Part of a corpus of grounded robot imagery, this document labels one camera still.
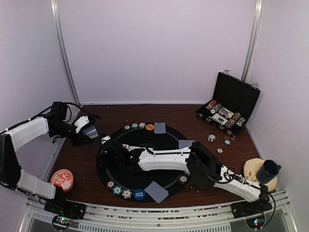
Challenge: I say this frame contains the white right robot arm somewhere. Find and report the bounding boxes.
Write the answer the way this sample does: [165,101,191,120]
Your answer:
[97,135,269,214]

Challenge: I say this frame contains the green poker chip stack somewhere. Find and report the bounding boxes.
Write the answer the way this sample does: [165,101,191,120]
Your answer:
[224,140,231,146]

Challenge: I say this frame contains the brown poker chip stack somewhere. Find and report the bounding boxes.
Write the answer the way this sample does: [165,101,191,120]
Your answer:
[216,148,223,154]

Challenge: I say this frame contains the blue small blind button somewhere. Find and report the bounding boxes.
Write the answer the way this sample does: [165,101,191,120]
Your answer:
[133,189,145,201]

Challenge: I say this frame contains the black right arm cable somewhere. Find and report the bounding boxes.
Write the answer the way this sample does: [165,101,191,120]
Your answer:
[224,169,277,229]

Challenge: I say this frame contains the card dealt to big blind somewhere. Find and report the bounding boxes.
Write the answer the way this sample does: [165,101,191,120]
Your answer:
[154,122,166,134]

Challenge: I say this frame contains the yellow big blind button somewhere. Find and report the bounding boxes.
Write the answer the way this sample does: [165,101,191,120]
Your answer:
[145,124,155,131]

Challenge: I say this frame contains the card dealt to small blind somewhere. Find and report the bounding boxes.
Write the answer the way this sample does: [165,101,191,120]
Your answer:
[144,181,169,203]

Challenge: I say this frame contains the black poker chip case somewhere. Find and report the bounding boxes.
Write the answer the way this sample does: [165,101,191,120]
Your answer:
[196,72,261,138]

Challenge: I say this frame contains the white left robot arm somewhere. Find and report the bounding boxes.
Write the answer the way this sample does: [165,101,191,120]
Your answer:
[0,116,98,215]

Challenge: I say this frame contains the red chip row in case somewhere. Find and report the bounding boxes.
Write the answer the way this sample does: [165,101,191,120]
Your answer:
[205,100,217,110]

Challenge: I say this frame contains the dark blue mug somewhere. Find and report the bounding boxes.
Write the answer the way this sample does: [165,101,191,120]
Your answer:
[256,159,281,184]

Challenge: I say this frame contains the card deck in case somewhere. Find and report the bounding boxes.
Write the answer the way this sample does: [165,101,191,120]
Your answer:
[212,107,235,125]

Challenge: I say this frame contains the ace of spades card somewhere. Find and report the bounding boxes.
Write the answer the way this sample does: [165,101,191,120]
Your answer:
[128,146,140,151]

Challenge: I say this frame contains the green chip row in case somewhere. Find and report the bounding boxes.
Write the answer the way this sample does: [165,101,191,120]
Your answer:
[210,103,222,114]

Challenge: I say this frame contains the aluminium frame post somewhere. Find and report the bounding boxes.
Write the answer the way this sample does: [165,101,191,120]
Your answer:
[50,0,81,105]
[241,0,264,82]

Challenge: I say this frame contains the right chip rows in case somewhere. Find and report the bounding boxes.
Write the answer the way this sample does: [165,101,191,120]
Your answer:
[225,112,246,129]

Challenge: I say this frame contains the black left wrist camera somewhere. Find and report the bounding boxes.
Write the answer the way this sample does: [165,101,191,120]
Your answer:
[50,101,69,120]

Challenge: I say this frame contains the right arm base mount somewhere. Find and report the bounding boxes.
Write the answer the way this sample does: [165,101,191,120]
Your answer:
[231,200,273,230]

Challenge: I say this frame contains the blue patterned card deck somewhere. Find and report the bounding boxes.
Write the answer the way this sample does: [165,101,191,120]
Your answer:
[83,125,98,139]

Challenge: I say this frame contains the blue white chip stack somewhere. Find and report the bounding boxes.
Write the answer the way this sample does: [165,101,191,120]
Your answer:
[207,134,216,142]

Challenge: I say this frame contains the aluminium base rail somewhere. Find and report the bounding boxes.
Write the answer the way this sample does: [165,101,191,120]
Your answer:
[23,189,297,232]

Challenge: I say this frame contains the card dealt to dealer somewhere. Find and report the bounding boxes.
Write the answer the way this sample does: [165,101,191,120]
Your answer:
[179,140,194,149]

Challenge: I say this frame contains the aluminium frame post left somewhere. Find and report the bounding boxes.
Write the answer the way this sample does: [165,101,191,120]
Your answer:
[50,0,81,105]

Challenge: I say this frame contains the round black poker mat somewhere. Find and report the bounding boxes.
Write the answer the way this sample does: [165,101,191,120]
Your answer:
[96,126,191,203]

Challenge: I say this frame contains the red white patterned cup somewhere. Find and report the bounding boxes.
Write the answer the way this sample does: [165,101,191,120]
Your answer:
[50,169,74,192]

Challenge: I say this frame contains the aluminium frame post right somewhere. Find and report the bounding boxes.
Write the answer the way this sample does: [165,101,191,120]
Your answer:
[241,0,264,82]

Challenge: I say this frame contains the round wooden coaster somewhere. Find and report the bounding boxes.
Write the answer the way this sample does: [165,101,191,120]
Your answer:
[243,158,281,192]

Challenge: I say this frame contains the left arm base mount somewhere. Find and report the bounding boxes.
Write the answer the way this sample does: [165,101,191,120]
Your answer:
[40,189,86,232]

